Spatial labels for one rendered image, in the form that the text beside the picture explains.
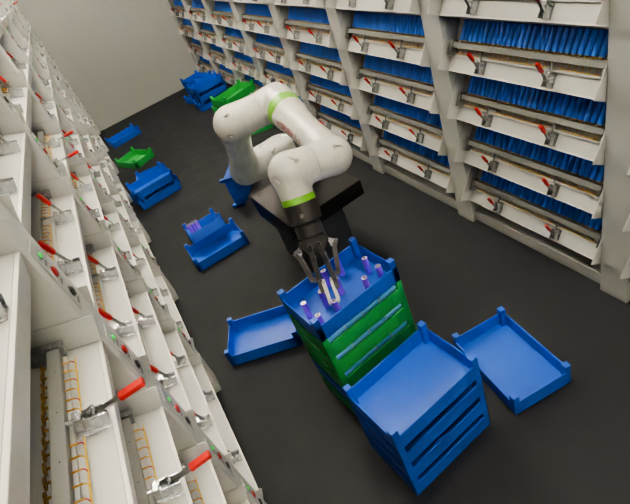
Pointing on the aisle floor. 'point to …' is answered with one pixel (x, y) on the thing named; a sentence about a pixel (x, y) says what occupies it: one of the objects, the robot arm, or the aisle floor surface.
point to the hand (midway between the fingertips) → (330, 290)
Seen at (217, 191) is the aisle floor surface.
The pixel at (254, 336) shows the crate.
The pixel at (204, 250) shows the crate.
